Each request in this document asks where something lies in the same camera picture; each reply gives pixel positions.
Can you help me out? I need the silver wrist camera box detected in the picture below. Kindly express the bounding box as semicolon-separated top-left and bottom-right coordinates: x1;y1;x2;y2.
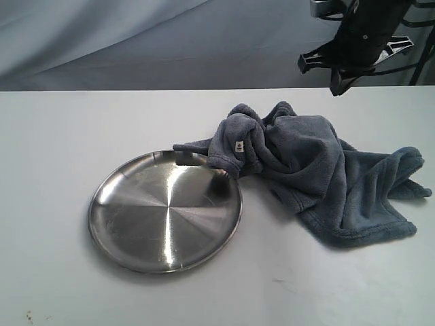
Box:
309;0;353;21

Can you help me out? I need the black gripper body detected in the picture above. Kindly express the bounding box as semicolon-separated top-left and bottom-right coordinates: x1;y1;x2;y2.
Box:
324;0;411;79

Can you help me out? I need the blue fleece towel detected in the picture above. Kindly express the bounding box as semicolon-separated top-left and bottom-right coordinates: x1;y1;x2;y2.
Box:
173;101;432;248

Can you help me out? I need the black stand pole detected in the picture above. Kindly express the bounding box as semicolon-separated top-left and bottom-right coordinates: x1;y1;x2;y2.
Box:
408;29;434;86

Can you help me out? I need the grey backdrop cloth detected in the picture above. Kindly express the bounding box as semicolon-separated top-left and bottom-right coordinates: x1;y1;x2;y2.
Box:
0;0;435;92

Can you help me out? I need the round stainless steel plate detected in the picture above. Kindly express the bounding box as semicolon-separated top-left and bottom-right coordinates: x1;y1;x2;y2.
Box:
88;150;243;274

